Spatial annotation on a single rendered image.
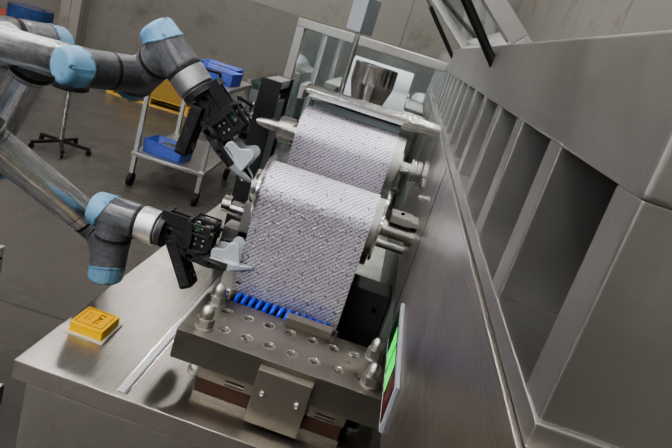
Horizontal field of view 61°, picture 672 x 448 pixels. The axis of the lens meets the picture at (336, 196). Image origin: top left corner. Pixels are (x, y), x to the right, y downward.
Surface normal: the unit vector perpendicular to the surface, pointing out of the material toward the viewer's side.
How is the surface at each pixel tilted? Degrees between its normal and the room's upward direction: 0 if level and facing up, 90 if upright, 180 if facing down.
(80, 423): 90
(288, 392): 90
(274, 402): 90
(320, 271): 90
